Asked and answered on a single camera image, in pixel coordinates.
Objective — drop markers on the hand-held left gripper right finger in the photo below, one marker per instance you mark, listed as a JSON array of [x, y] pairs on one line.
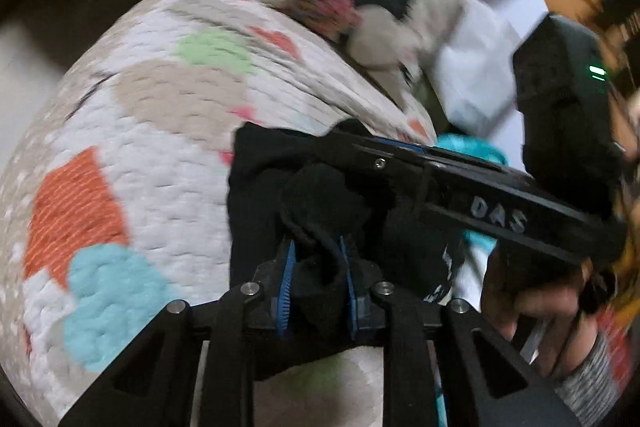
[[352, 289]]

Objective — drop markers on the black pants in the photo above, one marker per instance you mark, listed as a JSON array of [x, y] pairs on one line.
[[265, 187]]

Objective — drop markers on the person's right hand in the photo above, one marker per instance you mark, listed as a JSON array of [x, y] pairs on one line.
[[545, 307]]

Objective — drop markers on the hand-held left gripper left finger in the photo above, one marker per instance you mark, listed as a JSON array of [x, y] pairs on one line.
[[285, 292]]

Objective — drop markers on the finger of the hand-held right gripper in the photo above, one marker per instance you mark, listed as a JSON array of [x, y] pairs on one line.
[[400, 145], [380, 164]]

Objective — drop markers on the patchwork quilted blanket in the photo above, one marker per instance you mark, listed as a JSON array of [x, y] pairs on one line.
[[165, 167]]

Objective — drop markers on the teal cloth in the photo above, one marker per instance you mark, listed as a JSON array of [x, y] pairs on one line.
[[470, 149]]

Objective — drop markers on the white cloth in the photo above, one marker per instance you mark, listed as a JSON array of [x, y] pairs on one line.
[[480, 57]]

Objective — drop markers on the person's right forearm grey sleeve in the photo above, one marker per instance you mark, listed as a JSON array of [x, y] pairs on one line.
[[590, 377]]

